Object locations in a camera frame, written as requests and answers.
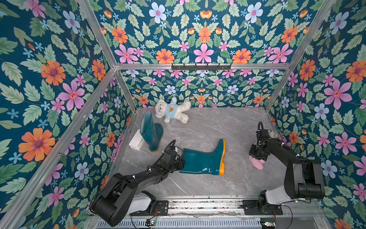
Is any pink microfiber cloth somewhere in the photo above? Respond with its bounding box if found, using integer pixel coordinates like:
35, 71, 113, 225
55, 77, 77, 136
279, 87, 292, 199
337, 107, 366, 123
249, 156, 265, 170

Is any teal rubber boot orange sole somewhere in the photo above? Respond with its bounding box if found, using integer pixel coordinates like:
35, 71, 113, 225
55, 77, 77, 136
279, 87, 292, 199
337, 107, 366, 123
140, 111, 164, 153

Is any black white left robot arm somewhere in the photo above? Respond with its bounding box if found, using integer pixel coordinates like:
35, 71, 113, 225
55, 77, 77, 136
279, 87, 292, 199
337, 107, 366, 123
90, 146, 185, 227

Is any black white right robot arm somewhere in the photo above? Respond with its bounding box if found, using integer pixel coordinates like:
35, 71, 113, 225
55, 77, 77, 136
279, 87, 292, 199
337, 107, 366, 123
249, 128, 325, 208

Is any map print glasses case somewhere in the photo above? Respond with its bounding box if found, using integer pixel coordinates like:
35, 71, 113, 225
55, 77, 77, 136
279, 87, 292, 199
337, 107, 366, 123
268, 130, 279, 139

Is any white rectangular box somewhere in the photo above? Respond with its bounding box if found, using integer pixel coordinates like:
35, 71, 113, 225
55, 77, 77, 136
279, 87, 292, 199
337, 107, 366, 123
129, 129, 144, 150

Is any white teddy bear blue shirt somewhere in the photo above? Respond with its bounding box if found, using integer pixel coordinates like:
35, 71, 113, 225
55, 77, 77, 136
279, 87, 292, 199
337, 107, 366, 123
155, 97, 191, 124

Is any white ventilation grille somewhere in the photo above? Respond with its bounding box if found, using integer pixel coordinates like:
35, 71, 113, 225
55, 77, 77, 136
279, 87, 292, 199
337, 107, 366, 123
94, 219, 262, 229

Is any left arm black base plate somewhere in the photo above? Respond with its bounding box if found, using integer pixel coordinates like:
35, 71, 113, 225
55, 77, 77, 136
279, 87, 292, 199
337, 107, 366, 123
131, 200, 169, 217

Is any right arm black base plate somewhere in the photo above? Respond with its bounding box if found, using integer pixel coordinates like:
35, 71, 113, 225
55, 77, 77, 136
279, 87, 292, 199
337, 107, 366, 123
241, 200, 283, 216

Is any black hook rail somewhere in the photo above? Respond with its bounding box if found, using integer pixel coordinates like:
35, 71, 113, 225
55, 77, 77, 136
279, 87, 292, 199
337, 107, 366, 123
170, 64, 232, 71

